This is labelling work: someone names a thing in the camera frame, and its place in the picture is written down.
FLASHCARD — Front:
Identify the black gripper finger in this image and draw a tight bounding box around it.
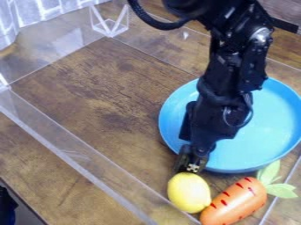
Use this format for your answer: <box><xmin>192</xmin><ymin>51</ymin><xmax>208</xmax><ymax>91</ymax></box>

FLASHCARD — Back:
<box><xmin>174</xmin><ymin>144</ymin><xmax>192</xmax><ymax>172</ymax></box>
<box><xmin>188</xmin><ymin>152</ymin><xmax>209</xmax><ymax>174</ymax></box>

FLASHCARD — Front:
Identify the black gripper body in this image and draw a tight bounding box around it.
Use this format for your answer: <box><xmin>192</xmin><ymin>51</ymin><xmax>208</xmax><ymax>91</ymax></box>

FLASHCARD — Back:
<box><xmin>180</xmin><ymin>90</ymin><xmax>255</xmax><ymax>153</ymax></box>

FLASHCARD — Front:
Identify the yellow toy lemon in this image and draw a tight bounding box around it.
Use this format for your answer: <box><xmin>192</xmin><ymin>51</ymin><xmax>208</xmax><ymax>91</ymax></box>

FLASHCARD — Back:
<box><xmin>168</xmin><ymin>172</ymin><xmax>212</xmax><ymax>214</ymax></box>

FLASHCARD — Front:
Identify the blue round plastic plate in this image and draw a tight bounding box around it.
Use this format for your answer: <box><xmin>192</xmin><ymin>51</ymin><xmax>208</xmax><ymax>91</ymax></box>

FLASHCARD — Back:
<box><xmin>160</xmin><ymin>78</ymin><xmax>301</xmax><ymax>173</ymax></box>

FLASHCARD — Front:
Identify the orange toy carrot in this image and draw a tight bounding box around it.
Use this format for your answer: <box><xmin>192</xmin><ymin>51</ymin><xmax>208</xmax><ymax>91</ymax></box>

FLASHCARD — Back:
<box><xmin>200</xmin><ymin>160</ymin><xmax>297</xmax><ymax>225</ymax></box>

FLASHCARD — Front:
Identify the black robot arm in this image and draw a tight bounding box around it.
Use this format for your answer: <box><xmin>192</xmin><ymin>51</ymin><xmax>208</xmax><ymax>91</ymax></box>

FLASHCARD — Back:
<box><xmin>162</xmin><ymin>0</ymin><xmax>275</xmax><ymax>173</ymax></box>

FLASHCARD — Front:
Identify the black bar on table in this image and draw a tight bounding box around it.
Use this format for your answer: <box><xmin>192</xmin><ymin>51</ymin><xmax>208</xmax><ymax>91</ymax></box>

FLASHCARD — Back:
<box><xmin>273</xmin><ymin>18</ymin><xmax>299</xmax><ymax>33</ymax></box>

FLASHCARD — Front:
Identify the grey patterned curtain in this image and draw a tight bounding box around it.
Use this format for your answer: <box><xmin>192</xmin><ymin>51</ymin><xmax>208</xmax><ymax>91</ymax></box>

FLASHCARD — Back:
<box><xmin>0</xmin><ymin>0</ymin><xmax>111</xmax><ymax>51</ymax></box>

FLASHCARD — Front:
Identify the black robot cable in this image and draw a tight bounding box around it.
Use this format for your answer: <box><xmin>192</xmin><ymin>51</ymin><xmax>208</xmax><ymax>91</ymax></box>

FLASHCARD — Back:
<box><xmin>127</xmin><ymin>0</ymin><xmax>205</xmax><ymax>31</ymax></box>

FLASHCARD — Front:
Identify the clear acrylic enclosure wall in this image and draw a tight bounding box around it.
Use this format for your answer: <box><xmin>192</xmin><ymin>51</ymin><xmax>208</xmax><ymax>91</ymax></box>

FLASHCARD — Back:
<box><xmin>0</xmin><ymin>4</ymin><xmax>301</xmax><ymax>225</ymax></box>

